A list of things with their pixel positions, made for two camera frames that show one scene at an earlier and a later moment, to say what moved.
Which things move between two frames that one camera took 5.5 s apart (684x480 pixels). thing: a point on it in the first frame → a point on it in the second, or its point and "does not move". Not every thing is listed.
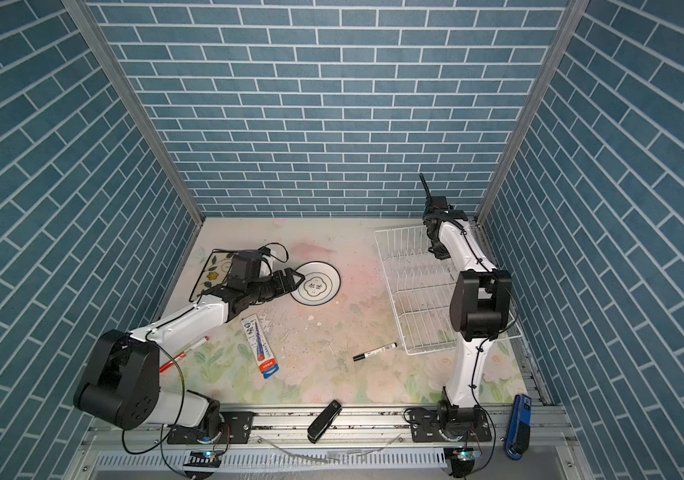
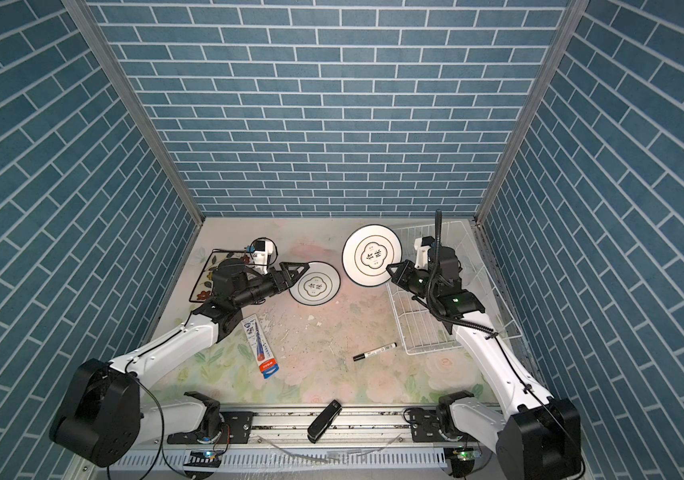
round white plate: x=320 y=285 does not move
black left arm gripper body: x=266 y=288 does not move
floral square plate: x=213 y=273 does not move
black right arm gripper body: x=437 y=251 → x=419 y=283
